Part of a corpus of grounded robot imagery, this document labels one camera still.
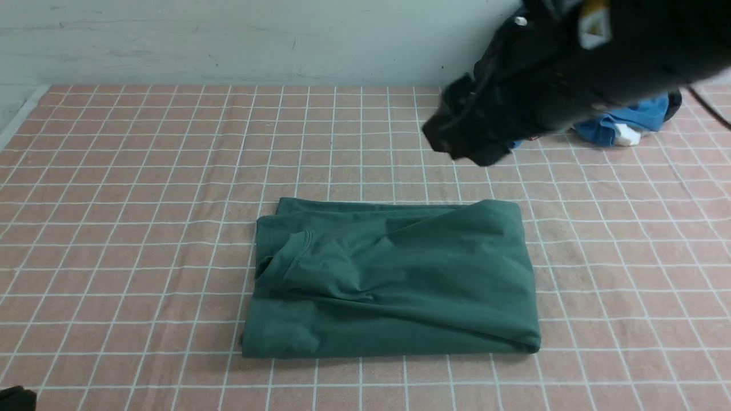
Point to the pink checkered tablecloth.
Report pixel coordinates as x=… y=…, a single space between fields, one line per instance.
x=127 y=217

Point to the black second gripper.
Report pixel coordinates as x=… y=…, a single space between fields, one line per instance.
x=473 y=121

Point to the blue crumpled garment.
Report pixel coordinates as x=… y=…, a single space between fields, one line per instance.
x=646 y=114

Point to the dark grey crumpled garment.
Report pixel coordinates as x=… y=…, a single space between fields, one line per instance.
x=675 y=98

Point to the black second robot arm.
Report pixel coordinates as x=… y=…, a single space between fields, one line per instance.
x=554 y=63

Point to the green long sleeve shirt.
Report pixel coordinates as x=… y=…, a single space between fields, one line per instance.
x=378 y=280

